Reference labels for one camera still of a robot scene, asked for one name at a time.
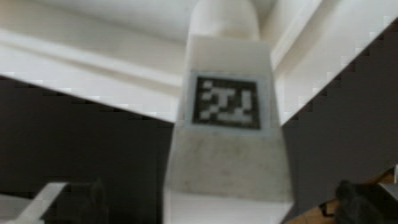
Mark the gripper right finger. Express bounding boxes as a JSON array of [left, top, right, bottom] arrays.
[[318, 166, 398, 224]]

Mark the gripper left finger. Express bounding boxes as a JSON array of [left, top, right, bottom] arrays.
[[0, 181, 108, 224]]

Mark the white leg with tag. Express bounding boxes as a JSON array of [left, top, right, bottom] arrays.
[[161, 0, 293, 224]]

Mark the white square tabletop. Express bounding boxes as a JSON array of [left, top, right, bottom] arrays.
[[0, 0, 398, 120]]

